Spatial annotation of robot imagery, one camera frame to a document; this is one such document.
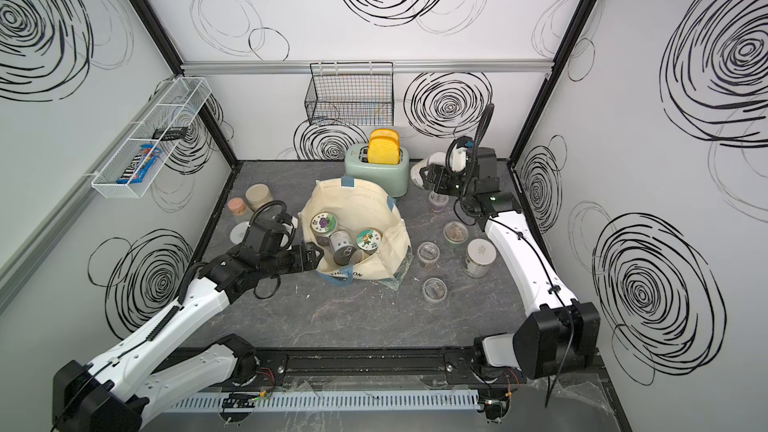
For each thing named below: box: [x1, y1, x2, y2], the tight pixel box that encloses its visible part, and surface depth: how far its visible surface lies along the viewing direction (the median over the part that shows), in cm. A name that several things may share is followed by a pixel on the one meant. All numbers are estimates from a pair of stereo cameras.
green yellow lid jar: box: [356, 227, 383, 255], surface depth 90 cm
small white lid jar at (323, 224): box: [310, 211, 338, 246], surface depth 94 cm
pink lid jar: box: [227, 197, 246, 215], surface depth 96 cm
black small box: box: [152, 126, 188, 141], surface depth 80 cm
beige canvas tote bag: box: [298, 176, 414, 291], surface depth 88 cm
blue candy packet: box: [116, 144, 162, 185], surface depth 72 cm
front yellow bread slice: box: [368, 137, 400, 165], surface depth 100 cm
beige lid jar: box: [244, 183, 274, 213], surface depth 104 cm
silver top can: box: [329, 230, 357, 266], surface depth 88 cm
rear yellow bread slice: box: [370, 128, 400, 143], surface depth 100 cm
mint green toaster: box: [344, 144, 410, 198], surface depth 101 cm
